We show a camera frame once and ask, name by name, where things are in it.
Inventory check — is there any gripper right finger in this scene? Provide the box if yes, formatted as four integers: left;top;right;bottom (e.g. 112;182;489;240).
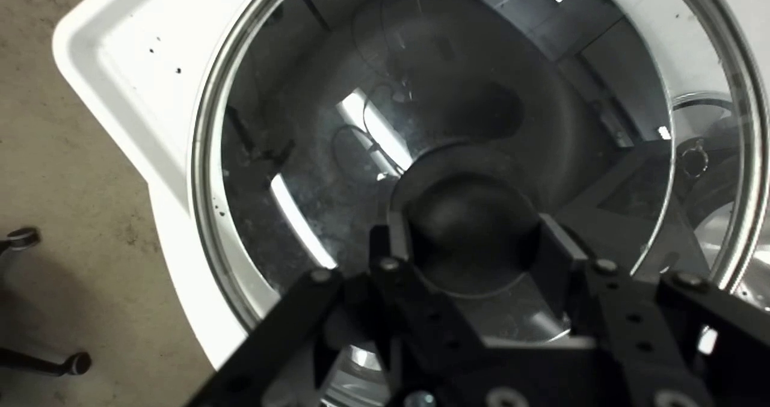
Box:
534;213;770;407

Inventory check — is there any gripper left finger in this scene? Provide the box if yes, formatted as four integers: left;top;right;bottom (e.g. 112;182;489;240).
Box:
186;212;485;407

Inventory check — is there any glass lid with black knob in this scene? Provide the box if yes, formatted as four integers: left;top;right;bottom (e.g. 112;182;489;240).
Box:
188;0;770;407

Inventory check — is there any steel pot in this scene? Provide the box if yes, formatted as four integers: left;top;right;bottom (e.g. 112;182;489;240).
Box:
669;91;770;311

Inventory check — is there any black office chair base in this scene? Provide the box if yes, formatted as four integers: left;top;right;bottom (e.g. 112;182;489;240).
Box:
0;227;93;378

